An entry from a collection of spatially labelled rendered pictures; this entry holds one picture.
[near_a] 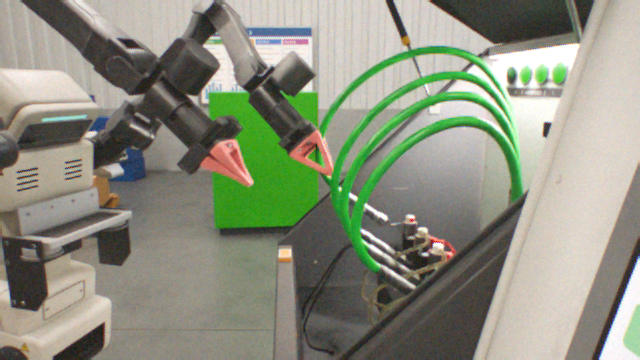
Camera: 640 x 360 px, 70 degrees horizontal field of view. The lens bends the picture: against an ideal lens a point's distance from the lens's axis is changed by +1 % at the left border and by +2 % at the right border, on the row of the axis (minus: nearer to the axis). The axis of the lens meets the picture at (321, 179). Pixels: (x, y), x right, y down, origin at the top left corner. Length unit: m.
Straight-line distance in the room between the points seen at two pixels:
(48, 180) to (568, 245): 1.06
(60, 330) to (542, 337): 1.06
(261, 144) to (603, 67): 3.69
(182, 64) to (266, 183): 3.47
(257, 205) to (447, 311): 3.68
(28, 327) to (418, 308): 0.94
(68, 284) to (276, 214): 3.06
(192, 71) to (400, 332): 0.45
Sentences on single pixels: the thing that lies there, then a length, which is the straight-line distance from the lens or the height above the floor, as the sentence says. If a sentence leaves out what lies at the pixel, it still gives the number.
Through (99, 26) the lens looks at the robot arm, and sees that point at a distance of 0.78.
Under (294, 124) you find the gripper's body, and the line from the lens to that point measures 0.82.
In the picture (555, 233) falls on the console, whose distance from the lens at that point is 0.49.
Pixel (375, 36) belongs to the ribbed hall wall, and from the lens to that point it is 7.31.
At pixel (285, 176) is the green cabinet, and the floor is 0.55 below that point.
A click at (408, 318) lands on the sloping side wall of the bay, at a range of 0.55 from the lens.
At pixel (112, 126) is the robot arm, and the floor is 1.25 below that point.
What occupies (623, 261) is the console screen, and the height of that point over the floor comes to 1.22.
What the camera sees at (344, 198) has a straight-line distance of 0.68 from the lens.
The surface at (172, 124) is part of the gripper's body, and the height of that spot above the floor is 1.30.
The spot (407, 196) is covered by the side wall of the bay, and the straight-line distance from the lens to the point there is 1.20.
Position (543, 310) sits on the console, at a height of 1.15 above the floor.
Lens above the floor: 1.35
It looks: 12 degrees down
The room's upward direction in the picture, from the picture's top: straight up
